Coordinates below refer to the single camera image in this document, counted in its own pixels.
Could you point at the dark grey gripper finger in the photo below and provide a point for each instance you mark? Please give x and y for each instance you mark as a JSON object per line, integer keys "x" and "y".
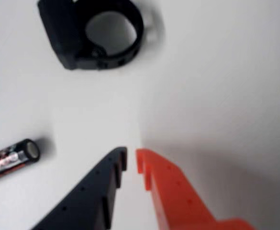
{"x": 89, "y": 198}

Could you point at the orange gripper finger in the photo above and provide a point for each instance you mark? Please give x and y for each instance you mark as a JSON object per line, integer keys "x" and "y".
{"x": 178, "y": 198}

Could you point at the black red AA battery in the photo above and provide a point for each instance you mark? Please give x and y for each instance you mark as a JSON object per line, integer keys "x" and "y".
{"x": 5, "y": 163}

